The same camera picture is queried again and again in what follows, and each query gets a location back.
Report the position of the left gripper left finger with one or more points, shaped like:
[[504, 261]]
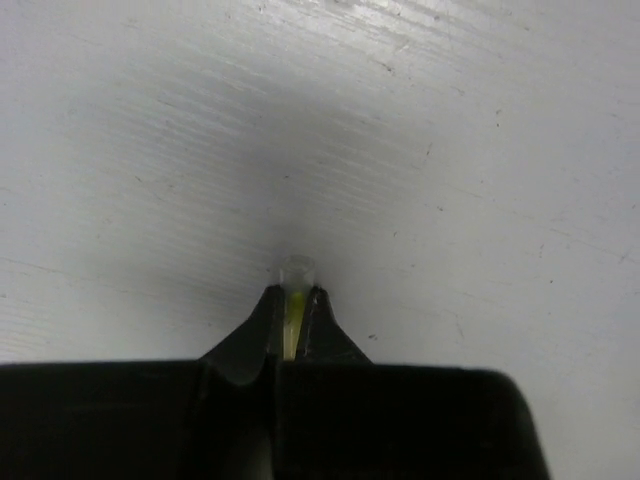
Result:
[[152, 419]]

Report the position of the slim yellow highlighter pen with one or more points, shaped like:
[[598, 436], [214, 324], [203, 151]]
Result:
[[297, 277]]

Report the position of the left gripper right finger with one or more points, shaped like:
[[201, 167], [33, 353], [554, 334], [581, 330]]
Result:
[[340, 416]]

